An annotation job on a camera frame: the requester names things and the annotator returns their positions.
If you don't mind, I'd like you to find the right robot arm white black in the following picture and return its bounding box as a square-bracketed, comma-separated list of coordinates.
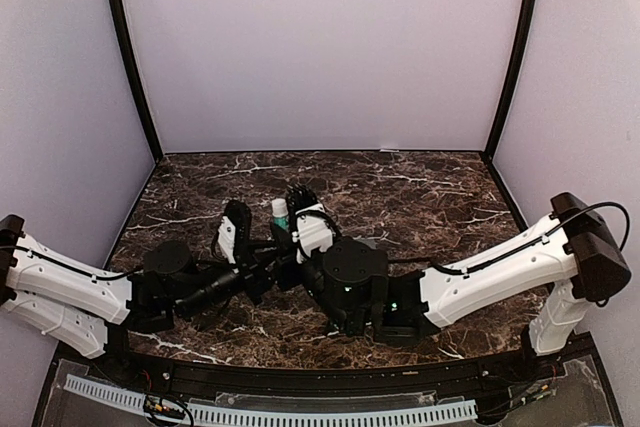
[271, 189, 631, 381]

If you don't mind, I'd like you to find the black left corner frame post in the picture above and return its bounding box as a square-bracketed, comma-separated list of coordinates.
[108, 0, 164, 163]

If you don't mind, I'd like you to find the grey slotted cable duct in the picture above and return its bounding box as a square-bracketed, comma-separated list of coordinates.
[63, 374, 478, 426]

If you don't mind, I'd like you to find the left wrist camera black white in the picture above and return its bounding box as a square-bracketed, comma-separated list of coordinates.
[211, 200, 252, 264]

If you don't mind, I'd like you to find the black corner frame post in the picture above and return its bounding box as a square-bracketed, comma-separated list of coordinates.
[108, 0, 164, 163]
[483, 0, 536, 164]

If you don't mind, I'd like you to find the black right corner frame post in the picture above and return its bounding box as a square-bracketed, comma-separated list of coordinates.
[483, 0, 536, 164]

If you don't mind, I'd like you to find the small circuit board with wires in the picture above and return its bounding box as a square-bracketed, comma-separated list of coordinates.
[142, 395, 189, 422]

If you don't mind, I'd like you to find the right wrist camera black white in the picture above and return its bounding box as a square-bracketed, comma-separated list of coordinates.
[285, 184, 342, 264]

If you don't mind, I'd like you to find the black front table rail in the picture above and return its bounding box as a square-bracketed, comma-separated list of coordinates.
[96, 328, 557, 398]

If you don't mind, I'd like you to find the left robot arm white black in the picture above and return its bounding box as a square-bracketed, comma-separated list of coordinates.
[1, 214, 278, 383]

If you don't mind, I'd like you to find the green white glue stick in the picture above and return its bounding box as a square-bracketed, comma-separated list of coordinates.
[271, 198, 289, 231]

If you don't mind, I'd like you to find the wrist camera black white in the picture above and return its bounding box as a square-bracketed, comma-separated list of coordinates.
[285, 184, 342, 264]
[211, 200, 252, 264]

